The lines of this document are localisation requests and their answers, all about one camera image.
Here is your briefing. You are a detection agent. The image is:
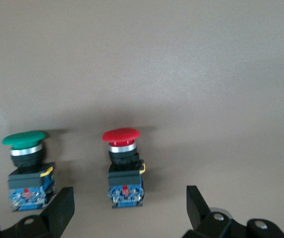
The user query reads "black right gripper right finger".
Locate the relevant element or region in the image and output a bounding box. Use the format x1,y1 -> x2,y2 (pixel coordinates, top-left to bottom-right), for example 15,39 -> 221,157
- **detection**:
182,185 -> 249,238

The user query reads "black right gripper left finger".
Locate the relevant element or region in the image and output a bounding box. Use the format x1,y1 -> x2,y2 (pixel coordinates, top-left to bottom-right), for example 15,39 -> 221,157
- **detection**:
0,187 -> 76,238

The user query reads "green mushroom push button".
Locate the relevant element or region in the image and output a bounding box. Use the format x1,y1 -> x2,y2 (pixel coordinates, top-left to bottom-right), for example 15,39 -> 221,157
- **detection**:
2,130 -> 56,213

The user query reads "red mushroom push button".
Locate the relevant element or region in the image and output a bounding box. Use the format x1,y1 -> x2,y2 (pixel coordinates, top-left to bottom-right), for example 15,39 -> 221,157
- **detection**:
102,127 -> 147,209

